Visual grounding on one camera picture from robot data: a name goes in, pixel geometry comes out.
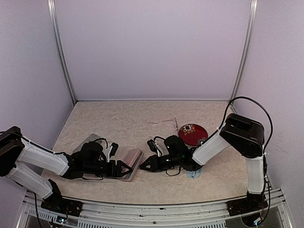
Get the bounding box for aluminium frame post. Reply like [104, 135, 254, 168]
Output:
[230, 0, 258, 100]
[47, 0, 78, 106]

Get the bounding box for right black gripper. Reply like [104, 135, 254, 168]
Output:
[139, 154, 181, 172]

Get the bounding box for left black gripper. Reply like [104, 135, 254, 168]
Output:
[84, 160, 132, 177]

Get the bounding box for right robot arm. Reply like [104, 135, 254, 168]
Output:
[140, 114, 269, 216]

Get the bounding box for pink glasses case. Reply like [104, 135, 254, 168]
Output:
[119, 148, 144, 182]

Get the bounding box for grey glasses case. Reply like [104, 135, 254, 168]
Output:
[72, 133, 108, 153]

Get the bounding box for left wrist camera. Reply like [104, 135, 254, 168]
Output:
[104, 142, 119, 162]

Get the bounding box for front aluminium rail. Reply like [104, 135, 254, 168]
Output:
[16, 187, 293, 228]

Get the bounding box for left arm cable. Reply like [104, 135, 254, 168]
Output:
[0, 130, 109, 149]

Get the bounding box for right aluminium frame post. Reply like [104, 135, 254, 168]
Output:
[230, 0, 258, 100]

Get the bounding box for left aluminium frame post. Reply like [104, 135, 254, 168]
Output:
[47, 0, 78, 106]

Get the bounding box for small blue cleaning cloth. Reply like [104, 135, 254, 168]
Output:
[186, 167, 203, 179]

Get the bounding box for red floral plate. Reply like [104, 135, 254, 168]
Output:
[178, 123, 208, 146]

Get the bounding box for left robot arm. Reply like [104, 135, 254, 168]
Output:
[0, 126, 133, 216]

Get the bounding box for clear pink glasses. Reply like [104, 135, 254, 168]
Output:
[148, 118, 178, 135]

